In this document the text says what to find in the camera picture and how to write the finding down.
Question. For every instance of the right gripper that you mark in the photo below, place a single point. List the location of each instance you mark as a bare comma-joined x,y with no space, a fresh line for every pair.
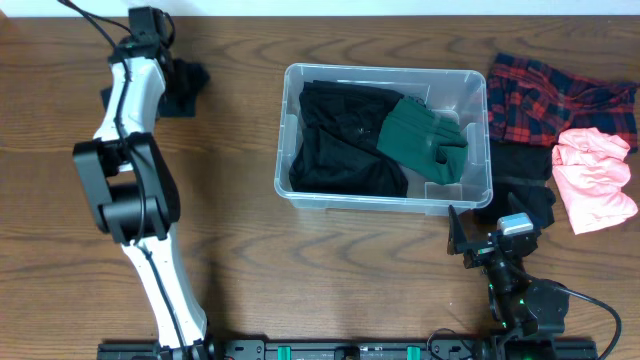
479,252

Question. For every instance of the small black garment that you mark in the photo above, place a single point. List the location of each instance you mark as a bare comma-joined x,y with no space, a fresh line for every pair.
150,91

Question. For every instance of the dark green garment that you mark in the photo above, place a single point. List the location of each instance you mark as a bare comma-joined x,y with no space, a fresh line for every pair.
428,143

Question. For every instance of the large black garment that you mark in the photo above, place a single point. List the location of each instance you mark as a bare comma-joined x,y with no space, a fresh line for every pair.
339,155

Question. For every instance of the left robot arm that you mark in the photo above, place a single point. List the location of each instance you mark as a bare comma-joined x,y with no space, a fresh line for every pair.
131,193

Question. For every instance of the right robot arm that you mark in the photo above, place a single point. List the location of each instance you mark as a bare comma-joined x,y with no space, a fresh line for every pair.
531,312

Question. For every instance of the black garment right side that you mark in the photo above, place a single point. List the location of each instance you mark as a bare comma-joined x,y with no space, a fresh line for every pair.
523,171

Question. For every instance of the pink folded garment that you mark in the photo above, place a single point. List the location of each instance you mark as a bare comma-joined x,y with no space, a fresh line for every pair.
589,169

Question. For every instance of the red plaid flannel shirt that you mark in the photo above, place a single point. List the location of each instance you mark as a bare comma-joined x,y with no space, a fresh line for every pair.
530,102

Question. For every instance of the clear plastic storage bin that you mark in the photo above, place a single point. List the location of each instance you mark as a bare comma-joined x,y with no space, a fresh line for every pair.
460,95

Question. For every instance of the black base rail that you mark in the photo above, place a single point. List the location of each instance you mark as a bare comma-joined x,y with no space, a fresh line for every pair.
439,347

